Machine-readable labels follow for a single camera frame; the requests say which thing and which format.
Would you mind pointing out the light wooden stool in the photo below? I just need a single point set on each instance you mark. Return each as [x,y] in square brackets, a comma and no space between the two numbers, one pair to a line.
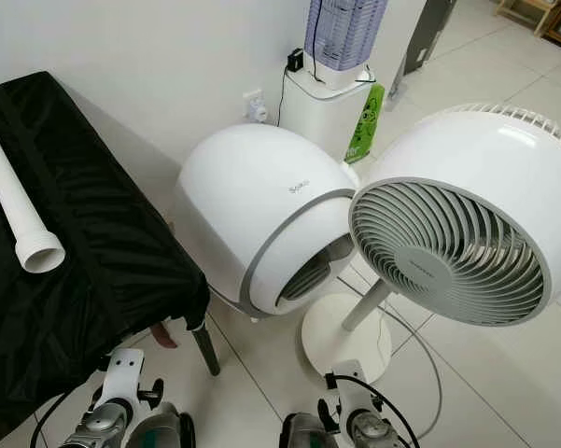
[518,7]

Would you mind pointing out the black metal table leg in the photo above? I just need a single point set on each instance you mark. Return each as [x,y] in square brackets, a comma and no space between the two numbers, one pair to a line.
[207,355]

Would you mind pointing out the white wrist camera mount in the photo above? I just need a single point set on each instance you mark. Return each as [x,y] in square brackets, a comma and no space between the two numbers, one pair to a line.
[126,366]
[350,392]

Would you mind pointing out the white pedestal fan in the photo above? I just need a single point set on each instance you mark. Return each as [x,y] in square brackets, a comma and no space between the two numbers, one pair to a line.
[476,159]

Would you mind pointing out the black cloth table cover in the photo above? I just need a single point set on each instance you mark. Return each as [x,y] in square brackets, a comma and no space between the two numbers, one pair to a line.
[103,280]

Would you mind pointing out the white wall socket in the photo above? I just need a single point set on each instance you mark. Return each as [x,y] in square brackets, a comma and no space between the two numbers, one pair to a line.
[255,107]

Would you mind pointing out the white floor appliance cabinet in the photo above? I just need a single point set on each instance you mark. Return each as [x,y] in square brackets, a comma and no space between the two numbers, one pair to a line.
[317,112]

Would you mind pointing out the small black power adapter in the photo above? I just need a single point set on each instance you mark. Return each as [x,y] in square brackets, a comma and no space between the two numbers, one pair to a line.
[295,62]

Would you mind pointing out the green printed packet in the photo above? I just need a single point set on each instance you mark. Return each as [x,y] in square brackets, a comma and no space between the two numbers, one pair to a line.
[366,126]

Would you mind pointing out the grey left robot leg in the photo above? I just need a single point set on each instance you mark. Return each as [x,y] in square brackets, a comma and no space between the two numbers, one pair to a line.
[163,431]

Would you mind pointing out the dark grey leaning panel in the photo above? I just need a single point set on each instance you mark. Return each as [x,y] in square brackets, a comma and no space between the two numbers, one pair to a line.
[429,33]

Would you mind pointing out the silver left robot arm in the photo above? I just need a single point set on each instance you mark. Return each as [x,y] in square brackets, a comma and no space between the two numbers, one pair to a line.
[103,425]

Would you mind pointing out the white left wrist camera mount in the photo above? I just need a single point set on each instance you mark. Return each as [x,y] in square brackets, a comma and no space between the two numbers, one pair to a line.
[126,366]

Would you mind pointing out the white dome-shaped appliance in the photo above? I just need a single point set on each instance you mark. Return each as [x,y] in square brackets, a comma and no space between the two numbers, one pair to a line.
[252,187]

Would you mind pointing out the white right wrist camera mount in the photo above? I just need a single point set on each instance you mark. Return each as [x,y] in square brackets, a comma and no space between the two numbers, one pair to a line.
[350,392]

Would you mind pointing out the violet ribbed translucent cylinder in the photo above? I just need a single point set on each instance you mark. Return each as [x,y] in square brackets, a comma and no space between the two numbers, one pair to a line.
[345,33]

